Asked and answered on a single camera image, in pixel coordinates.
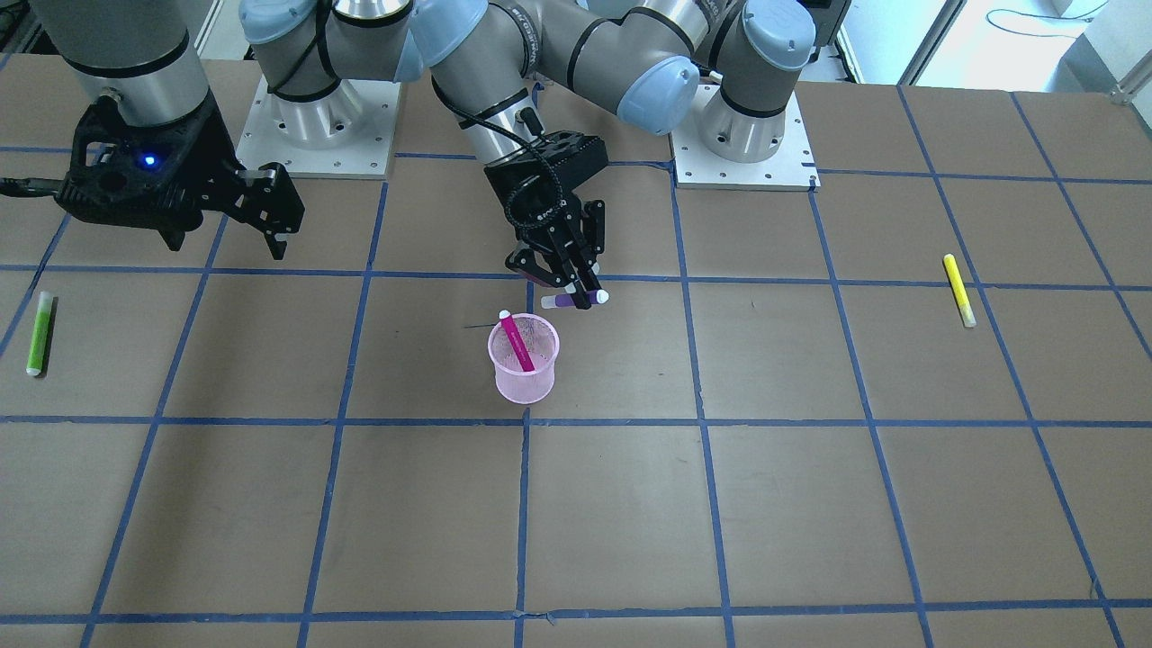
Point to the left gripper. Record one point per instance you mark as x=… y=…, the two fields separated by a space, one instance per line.
x=531 y=208

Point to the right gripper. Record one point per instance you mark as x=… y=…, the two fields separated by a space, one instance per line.
x=210 y=142

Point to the purple pen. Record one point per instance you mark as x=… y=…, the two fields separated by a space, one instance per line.
x=568 y=299

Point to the pink pen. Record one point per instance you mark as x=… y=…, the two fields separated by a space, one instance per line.
x=516 y=341

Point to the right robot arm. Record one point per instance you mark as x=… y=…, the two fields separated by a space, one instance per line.
x=143 y=51

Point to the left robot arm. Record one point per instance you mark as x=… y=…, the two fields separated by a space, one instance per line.
x=643 y=67

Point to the pink mesh cup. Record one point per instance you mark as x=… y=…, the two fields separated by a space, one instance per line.
x=543 y=344

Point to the green pen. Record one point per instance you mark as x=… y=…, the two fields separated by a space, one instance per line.
x=42 y=323

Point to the yellow pen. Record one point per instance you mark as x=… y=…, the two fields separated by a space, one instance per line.
x=959 y=290

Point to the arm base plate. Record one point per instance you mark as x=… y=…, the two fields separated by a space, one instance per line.
x=348 y=135
x=715 y=148

